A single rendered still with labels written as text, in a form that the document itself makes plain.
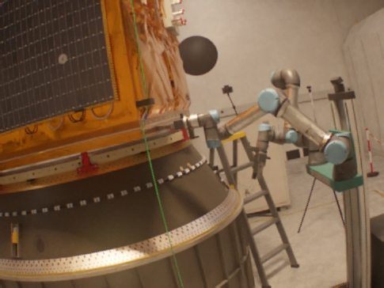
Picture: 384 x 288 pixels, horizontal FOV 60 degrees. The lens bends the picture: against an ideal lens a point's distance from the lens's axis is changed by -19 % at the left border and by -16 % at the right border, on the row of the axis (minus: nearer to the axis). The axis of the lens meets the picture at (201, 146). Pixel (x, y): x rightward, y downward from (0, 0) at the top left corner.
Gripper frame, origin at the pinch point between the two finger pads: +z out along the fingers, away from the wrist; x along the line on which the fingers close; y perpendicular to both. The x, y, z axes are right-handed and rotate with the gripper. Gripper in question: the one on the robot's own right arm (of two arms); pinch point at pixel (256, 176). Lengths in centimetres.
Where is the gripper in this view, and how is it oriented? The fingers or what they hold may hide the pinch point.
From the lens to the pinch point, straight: 239.8
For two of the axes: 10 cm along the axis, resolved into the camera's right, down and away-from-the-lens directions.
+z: -1.9, 9.8, -0.8
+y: 9.8, 1.9, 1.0
